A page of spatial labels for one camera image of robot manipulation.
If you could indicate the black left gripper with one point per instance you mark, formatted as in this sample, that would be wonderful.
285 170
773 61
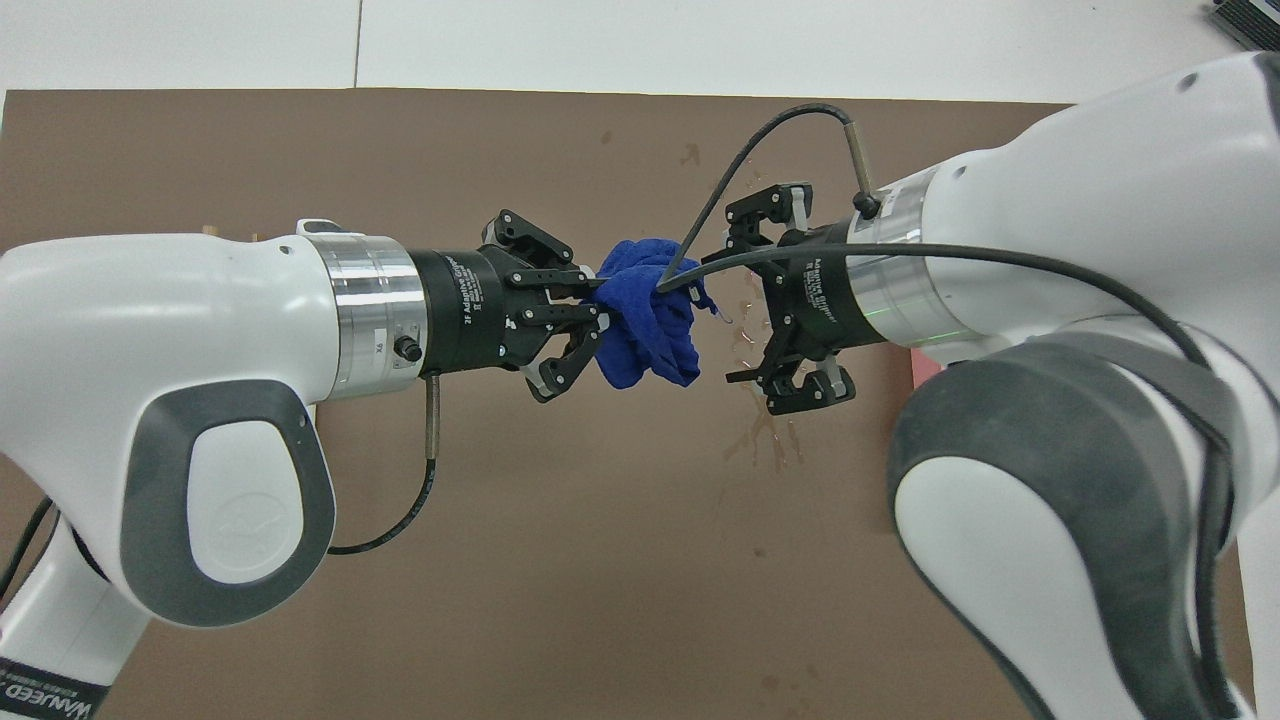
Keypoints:
465 310

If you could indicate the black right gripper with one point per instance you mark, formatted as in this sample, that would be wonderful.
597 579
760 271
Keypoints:
825 295

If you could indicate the blue cloth towel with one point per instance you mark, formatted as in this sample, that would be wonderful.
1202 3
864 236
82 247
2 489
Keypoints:
645 330

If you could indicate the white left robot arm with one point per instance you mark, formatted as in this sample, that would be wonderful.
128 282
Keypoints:
150 320

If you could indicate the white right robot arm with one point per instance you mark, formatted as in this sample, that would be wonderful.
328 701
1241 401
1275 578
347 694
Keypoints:
1080 220

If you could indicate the spilled water drops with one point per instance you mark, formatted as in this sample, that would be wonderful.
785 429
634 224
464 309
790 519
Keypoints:
770 445

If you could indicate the brown table mat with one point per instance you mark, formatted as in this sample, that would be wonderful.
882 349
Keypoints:
600 550

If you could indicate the dark ribbed panel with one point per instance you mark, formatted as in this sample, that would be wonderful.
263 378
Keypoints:
1255 15

